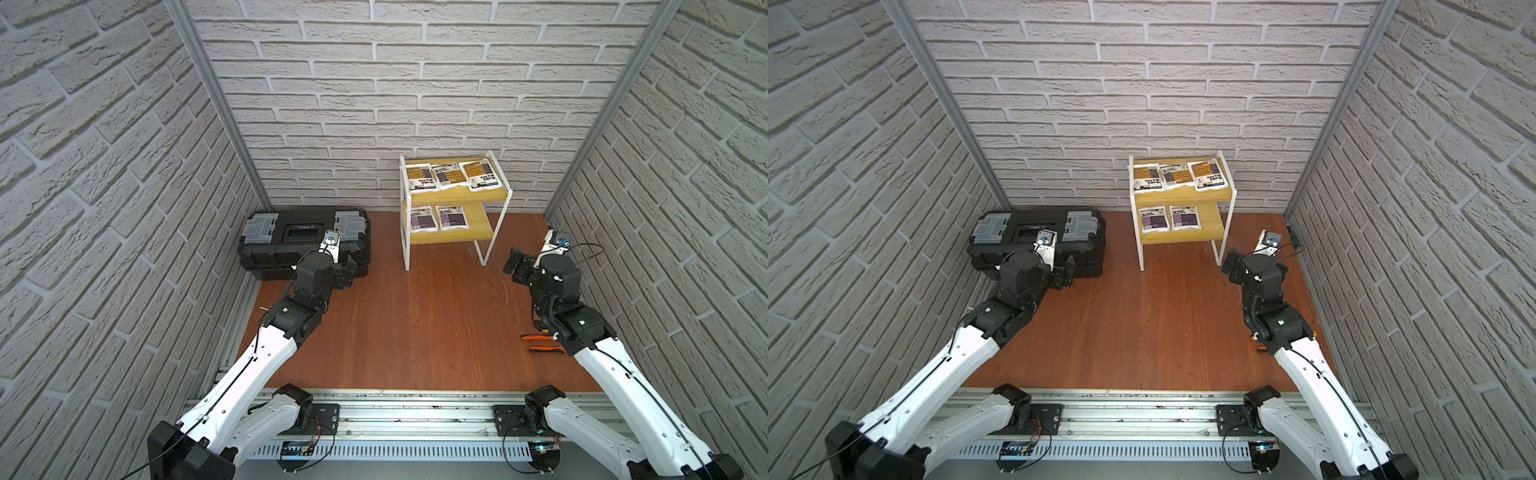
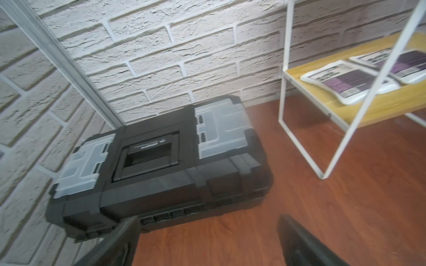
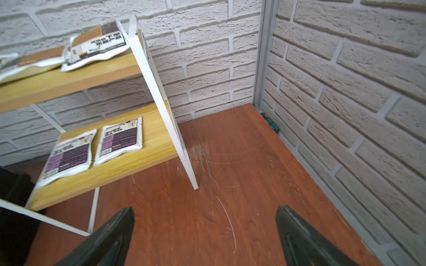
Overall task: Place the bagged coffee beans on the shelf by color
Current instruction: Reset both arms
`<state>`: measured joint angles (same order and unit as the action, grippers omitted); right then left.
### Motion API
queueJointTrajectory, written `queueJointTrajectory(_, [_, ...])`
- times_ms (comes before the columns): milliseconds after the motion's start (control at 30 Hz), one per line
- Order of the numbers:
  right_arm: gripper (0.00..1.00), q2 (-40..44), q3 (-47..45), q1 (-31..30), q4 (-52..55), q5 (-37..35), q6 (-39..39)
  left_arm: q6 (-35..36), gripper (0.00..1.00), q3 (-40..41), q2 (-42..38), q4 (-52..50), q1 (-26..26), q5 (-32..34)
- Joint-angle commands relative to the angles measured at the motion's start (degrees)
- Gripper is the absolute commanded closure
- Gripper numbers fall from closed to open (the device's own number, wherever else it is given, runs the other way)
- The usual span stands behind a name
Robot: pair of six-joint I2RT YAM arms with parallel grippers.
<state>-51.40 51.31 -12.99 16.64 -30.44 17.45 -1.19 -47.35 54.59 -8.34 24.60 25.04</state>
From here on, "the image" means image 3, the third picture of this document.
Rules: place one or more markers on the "purple coffee bag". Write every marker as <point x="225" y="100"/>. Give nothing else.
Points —
<point x="119" y="139"/>
<point x="69" y="157"/>

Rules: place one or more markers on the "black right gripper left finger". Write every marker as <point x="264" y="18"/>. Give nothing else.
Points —
<point x="108" y="245"/>

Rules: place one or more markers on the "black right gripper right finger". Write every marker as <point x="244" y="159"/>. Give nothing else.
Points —
<point x="305" y="246"/>

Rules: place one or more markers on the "yellow coffee bag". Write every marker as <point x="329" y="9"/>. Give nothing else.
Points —
<point x="15" y="67"/>
<point x="100" y="43"/>

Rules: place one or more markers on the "green object at wall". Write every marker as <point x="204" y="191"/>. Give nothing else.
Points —
<point x="274" y="127"/>

